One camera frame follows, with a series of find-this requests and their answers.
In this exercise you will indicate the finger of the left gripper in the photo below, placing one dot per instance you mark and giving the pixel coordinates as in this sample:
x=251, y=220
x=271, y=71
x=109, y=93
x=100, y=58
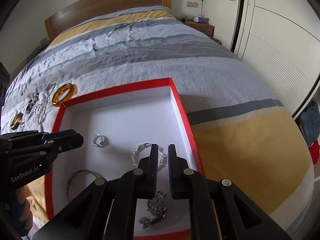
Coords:
x=59, y=142
x=23, y=137

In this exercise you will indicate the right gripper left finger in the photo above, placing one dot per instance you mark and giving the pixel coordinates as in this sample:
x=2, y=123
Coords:
x=141, y=182

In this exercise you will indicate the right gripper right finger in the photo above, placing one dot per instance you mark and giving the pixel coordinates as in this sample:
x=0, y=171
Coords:
x=185, y=183

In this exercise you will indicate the brown horn bangle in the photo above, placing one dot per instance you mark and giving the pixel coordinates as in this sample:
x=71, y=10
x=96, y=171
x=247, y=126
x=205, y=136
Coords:
x=16, y=121

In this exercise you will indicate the silver wrist watch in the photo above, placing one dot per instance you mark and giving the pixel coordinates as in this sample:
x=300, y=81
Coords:
x=157, y=209

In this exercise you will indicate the amber resin bangle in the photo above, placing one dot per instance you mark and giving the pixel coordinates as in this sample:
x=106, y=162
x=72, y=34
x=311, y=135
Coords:
x=64, y=93

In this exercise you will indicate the red white jewelry box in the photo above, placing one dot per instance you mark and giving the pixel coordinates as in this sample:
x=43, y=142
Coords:
x=119, y=125

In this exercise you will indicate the left gloved hand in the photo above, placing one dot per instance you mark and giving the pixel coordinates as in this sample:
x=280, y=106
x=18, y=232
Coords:
x=18, y=212

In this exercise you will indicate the thin silver bangle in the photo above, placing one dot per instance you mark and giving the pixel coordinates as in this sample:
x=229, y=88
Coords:
x=78, y=181

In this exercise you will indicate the striped bed duvet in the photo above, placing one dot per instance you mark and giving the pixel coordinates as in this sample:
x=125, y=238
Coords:
x=137, y=77

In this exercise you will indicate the dark clothes beside bed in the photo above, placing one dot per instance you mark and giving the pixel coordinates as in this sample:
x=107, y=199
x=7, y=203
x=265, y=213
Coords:
x=38, y=50

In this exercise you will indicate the red bag on floor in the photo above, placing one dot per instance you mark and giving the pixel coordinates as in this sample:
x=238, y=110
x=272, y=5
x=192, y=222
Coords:
x=314, y=150

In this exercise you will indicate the blue jeans pile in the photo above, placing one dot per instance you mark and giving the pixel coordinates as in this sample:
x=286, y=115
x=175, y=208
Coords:
x=309, y=123

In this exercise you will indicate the wooden nightstand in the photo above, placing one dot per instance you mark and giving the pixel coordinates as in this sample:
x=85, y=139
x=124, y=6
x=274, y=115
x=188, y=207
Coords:
x=204, y=28

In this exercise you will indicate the purple tissue box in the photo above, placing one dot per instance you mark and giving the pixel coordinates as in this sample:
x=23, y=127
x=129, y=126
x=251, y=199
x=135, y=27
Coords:
x=200, y=19

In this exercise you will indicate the white sliding wardrobe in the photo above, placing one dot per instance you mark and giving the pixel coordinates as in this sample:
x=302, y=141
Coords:
x=279, y=39

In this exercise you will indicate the wooden headboard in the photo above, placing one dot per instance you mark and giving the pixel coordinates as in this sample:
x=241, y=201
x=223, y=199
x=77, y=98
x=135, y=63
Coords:
x=83, y=10

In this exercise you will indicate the wall switch plate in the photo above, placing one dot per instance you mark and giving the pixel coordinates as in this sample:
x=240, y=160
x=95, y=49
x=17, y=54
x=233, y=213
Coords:
x=193, y=4

